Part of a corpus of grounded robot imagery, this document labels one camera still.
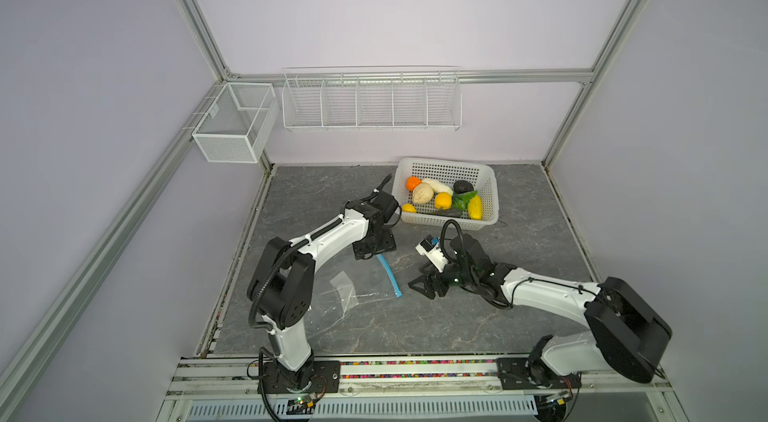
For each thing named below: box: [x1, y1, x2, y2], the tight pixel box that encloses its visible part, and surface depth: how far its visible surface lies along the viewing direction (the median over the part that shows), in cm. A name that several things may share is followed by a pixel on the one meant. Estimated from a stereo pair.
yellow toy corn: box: [468, 195, 483, 220], surface depth 104 cm
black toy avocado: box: [453, 180, 474, 194], surface depth 111 cm
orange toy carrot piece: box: [406, 176, 422, 191], surface depth 111 cm
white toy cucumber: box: [422, 178, 454, 195], surface depth 111 cm
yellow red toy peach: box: [435, 192, 452, 210], surface depth 106 cm
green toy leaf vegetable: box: [452, 190, 478, 211], surface depth 107 cm
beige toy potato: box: [412, 182, 434, 204], surface depth 107 cm
